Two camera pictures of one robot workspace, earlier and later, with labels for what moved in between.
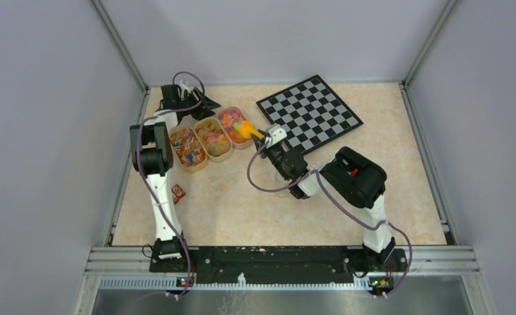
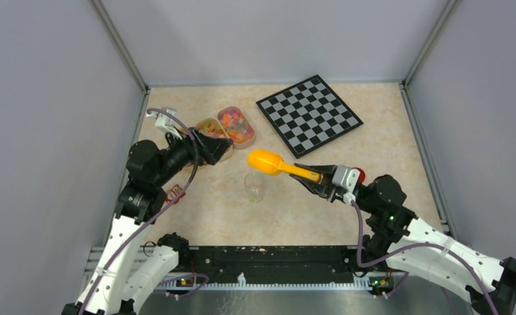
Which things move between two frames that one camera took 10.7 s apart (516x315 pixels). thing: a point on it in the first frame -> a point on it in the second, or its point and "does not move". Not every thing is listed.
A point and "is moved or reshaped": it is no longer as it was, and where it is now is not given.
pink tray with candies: x=230 y=115 does not move
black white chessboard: x=311 y=113 does not move
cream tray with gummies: x=218 y=146 does not move
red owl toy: x=178 y=192 does not move
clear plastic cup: x=279 y=183 -> x=255 y=187
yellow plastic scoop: x=247 y=128 is moved or reshaped
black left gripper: x=207 y=104 -> x=213 y=148
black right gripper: x=264 y=155 -> x=325 y=188
